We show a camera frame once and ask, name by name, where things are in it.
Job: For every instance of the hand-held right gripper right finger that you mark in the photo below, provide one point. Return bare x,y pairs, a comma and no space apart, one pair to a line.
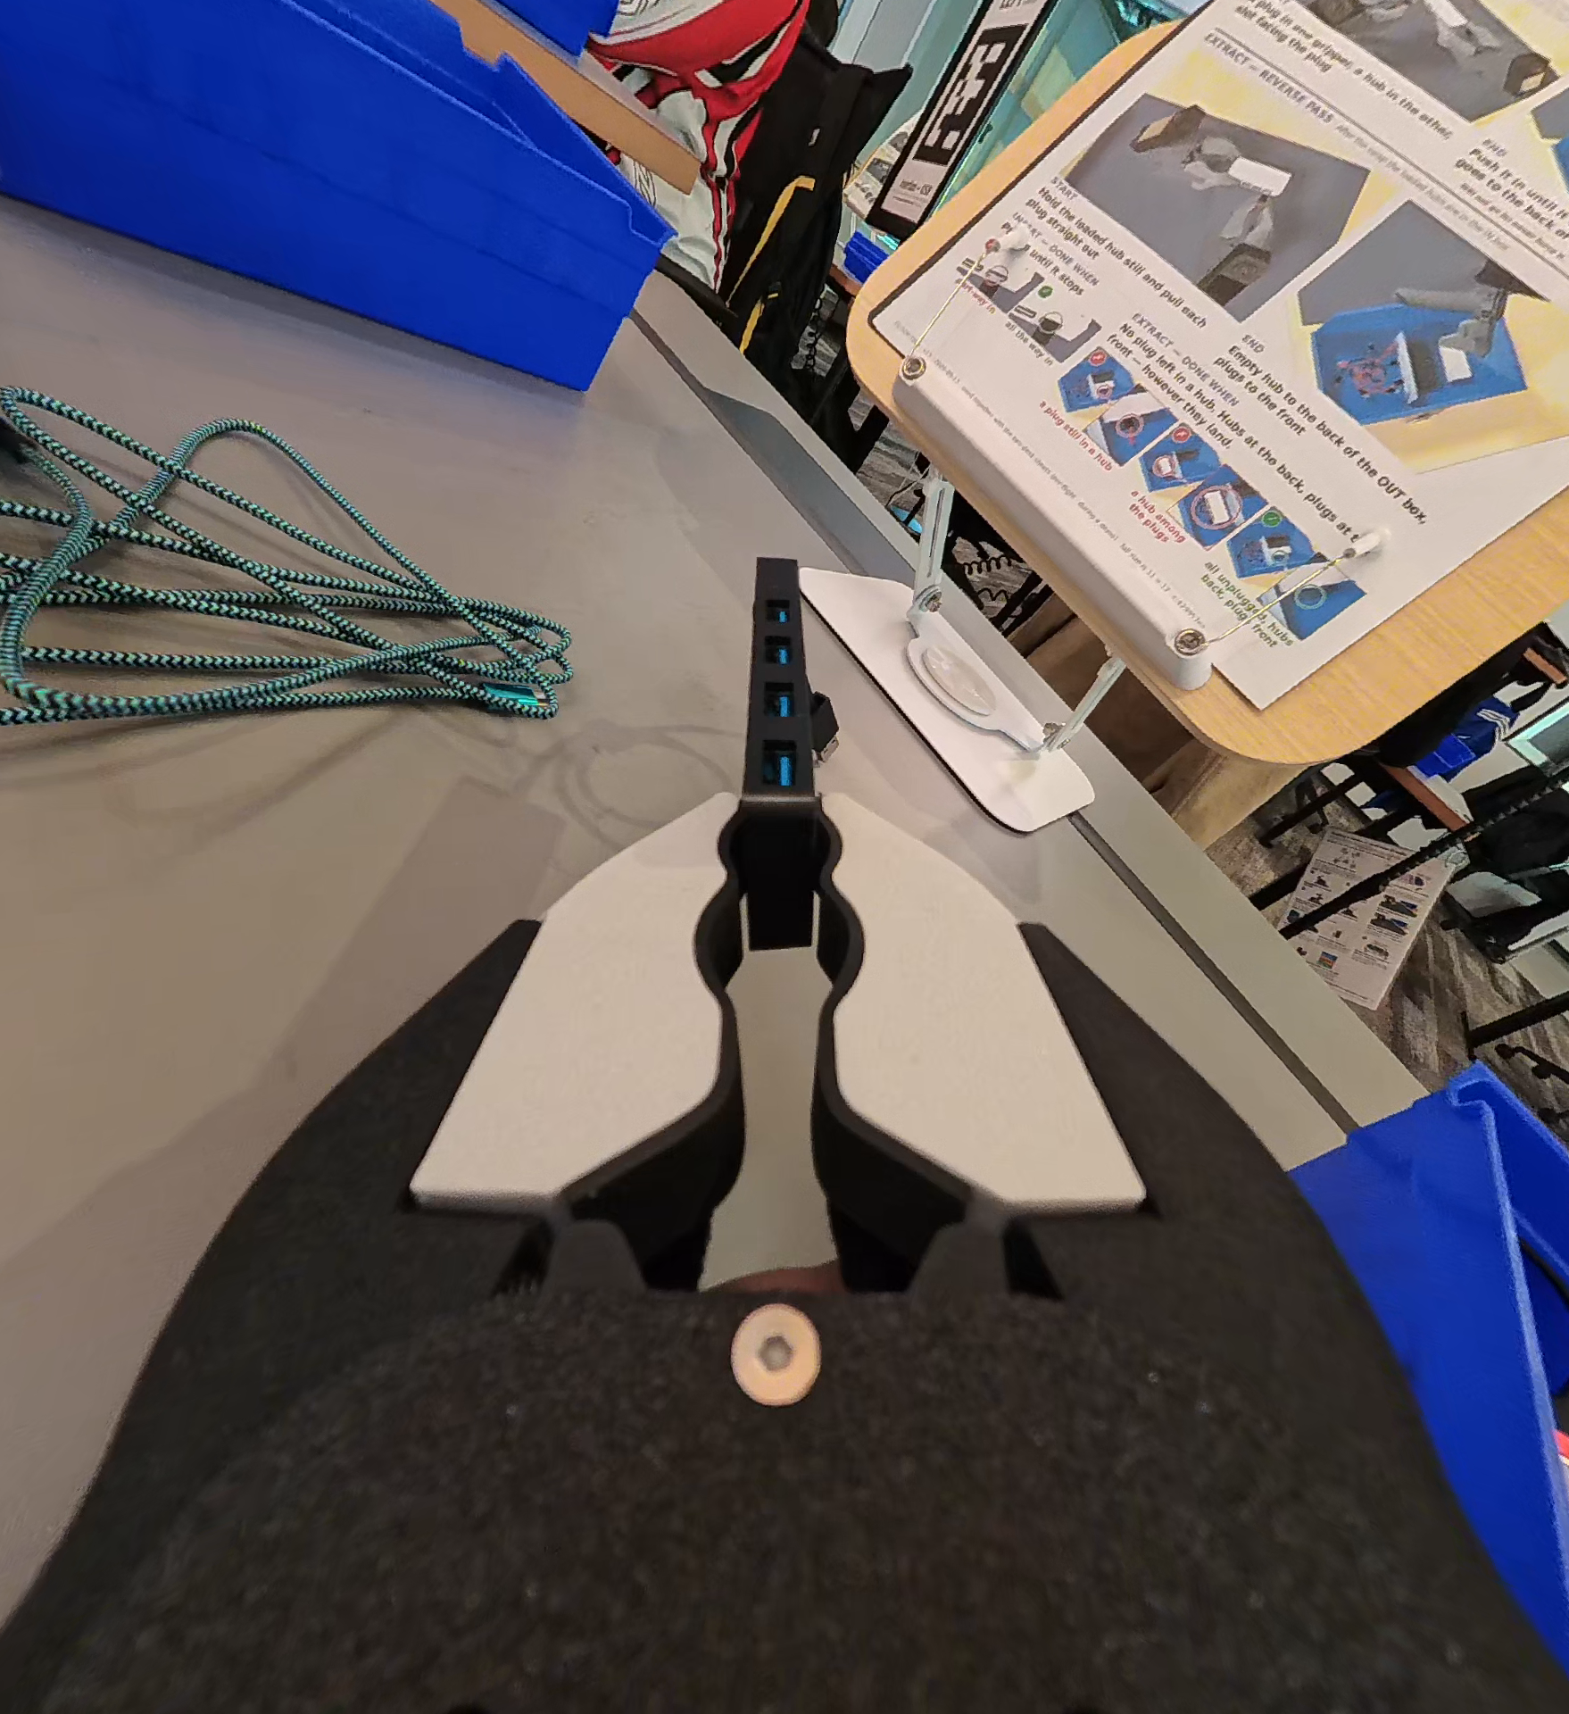
971,1045

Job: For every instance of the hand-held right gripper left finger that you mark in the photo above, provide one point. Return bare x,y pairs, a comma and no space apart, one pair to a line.
596,1045

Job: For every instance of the black usb hub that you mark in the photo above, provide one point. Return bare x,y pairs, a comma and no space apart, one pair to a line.
777,856

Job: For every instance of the blue storage bin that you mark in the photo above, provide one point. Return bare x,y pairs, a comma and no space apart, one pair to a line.
557,19
1414,1274
303,174

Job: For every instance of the printed floor sheet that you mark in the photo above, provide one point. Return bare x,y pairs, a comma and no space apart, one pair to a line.
1366,911

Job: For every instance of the black yellow-trimmed jacket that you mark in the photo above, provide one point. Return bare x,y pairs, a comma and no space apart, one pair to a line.
799,202

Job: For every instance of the black-white marker sign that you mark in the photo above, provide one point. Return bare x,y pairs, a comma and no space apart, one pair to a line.
971,93

